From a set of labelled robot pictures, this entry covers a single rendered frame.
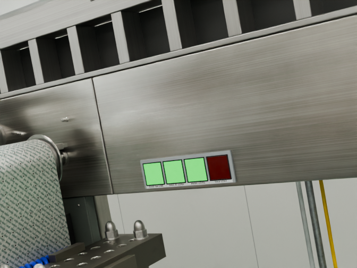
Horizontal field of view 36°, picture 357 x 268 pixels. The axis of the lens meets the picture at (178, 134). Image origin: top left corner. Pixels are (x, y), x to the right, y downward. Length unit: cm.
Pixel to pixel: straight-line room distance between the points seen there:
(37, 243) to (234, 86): 59
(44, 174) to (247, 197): 266
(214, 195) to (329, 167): 296
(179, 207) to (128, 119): 293
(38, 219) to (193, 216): 290
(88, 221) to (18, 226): 24
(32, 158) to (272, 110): 59
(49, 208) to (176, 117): 39
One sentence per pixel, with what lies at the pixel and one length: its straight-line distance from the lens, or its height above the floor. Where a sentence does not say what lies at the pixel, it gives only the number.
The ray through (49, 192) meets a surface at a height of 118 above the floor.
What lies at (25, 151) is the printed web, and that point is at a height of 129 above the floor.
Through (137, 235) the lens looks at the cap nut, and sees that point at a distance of 137.
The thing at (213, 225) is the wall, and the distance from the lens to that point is 412.
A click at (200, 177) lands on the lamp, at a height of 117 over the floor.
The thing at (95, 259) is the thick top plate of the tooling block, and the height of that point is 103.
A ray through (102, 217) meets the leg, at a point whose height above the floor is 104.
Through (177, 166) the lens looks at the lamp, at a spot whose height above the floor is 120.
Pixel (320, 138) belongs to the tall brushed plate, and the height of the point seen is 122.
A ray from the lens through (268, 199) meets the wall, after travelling 385.
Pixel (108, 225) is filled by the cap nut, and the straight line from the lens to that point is 143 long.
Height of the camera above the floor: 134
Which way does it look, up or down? 3 degrees down
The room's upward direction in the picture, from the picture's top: 10 degrees counter-clockwise
